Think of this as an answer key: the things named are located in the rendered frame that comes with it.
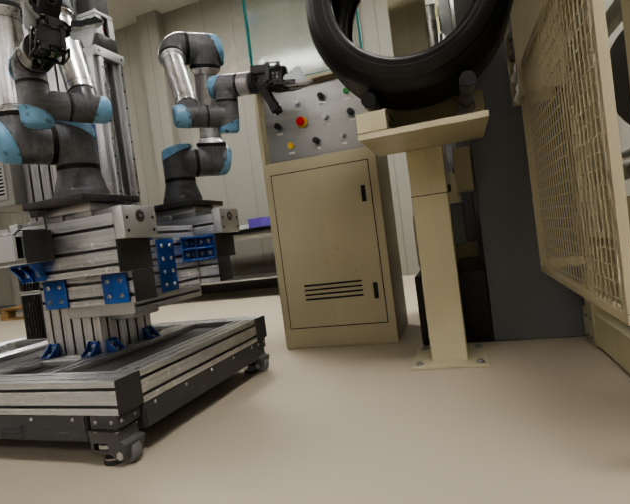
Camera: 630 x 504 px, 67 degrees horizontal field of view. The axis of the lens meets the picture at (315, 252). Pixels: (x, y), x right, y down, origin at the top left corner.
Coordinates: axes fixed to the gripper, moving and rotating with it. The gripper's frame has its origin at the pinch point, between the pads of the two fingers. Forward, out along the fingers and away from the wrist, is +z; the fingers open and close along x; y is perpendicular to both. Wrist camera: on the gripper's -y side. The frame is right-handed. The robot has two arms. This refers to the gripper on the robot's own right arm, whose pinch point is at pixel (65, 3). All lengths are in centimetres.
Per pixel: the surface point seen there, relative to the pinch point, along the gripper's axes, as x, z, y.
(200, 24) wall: -268, -401, -269
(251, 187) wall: -314, -365, -62
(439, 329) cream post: -124, 7, 77
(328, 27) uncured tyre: -67, 11, -15
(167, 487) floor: -22, -1, 104
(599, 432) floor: -92, 67, 94
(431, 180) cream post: -119, 10, 23
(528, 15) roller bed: -124, 46, -25
